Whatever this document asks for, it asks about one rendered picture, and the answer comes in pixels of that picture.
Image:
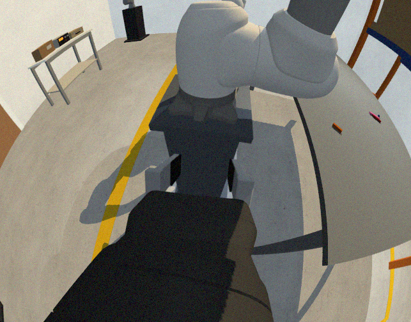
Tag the orange rod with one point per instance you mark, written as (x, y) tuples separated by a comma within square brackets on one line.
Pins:
[(337, 128)]

